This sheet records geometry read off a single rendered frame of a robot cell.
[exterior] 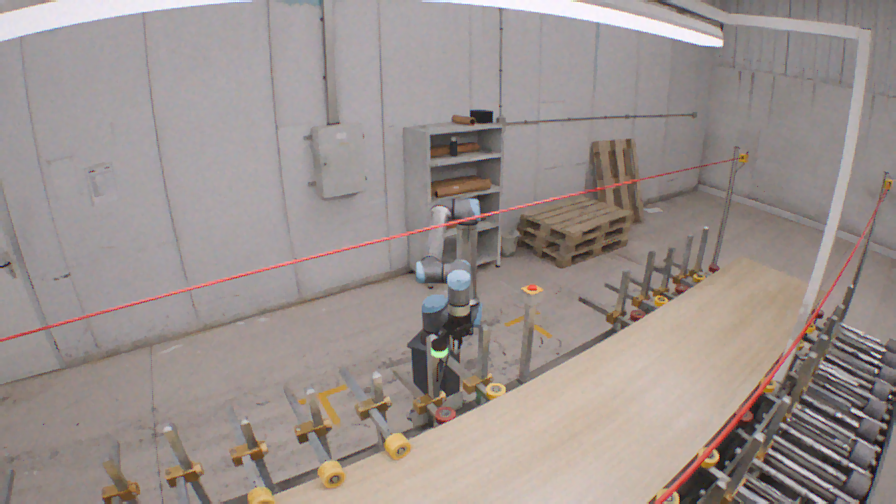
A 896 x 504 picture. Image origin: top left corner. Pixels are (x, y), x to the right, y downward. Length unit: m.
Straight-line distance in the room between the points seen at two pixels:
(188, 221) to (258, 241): 0.66
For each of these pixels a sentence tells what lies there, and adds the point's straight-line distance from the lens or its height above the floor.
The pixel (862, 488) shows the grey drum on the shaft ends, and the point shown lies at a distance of 2.17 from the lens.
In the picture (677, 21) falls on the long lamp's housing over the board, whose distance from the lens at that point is 1.73.
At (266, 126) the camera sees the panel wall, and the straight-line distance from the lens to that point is 3.94.
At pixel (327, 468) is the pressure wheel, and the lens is 1.54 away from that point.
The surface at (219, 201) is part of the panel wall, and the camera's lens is 3.99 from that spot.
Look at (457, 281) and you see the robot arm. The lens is 1.75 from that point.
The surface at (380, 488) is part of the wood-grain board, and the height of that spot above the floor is 0.90.
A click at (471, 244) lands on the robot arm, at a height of 1.22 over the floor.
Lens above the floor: 2.15
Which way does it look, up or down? 24 degrees down
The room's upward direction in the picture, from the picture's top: 1 degrees counter-clockwise
